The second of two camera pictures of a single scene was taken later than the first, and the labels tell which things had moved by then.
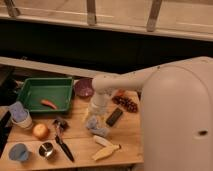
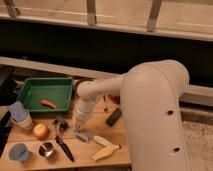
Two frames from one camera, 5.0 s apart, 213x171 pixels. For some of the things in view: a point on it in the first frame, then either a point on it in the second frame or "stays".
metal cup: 46,149 stays
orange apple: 40,131 stays
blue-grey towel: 93,126 to 83,135
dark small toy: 63,124 stays
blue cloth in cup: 18,113 stays
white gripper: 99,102 to 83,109
